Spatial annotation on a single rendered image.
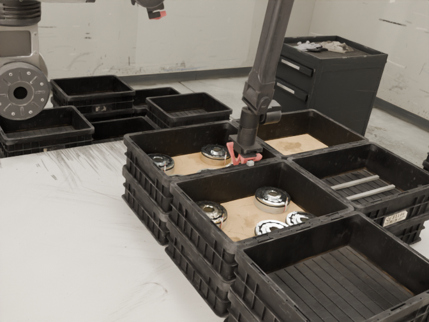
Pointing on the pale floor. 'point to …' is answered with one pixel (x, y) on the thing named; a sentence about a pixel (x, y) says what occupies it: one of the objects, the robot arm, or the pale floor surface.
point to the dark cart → (329, 80)
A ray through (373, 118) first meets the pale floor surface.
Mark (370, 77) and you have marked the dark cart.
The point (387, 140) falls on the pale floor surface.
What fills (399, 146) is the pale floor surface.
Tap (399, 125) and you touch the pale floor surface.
